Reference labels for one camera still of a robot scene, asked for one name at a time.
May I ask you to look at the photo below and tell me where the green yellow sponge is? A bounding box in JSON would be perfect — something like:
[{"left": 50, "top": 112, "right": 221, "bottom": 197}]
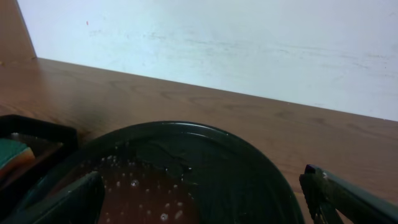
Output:
[{"left": 1, "top": 139, "right": 35, "bottom": 179}]

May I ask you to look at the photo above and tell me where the black round tray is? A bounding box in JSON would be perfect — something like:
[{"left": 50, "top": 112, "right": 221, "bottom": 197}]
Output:
[{"left": 16, "top": 121, "right": 304, "bottom": 223}]

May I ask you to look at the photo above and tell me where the dark red rectangular tray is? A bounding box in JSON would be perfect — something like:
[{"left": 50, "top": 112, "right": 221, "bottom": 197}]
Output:
[{"left": 1, "top": 114, "right": 78, "bottom": 216}]

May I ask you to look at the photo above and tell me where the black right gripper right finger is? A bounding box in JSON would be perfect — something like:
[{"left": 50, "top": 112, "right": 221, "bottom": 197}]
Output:
[{"left": 299, "top": 164, "right": 397, "bottom": 224}]

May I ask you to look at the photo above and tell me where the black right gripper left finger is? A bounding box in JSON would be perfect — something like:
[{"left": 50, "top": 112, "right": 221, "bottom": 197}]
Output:
[{"left": 2, "top": 172, "right": 105, "bottom": 224}]

